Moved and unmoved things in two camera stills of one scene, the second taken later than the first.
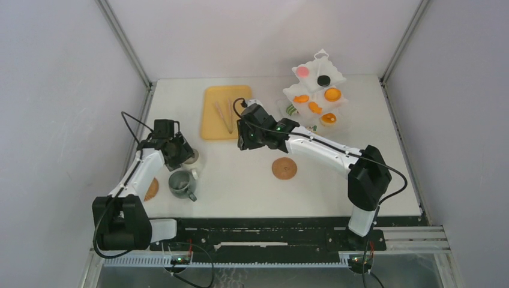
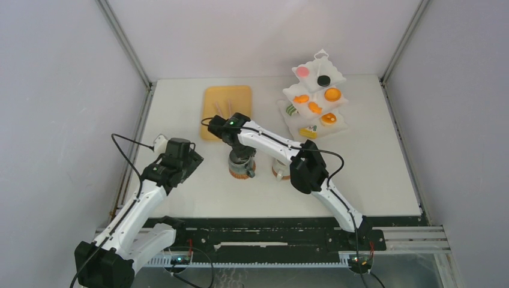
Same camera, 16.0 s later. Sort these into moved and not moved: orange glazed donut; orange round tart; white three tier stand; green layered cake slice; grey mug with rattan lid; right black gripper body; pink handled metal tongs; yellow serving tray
Moved: grey mug with rattan lid; right black gripper body
Not moved: orange glazed donut; green layered cake slice; yellow serving tray; pink handled metal tongs; white three tier stand; orange round tart
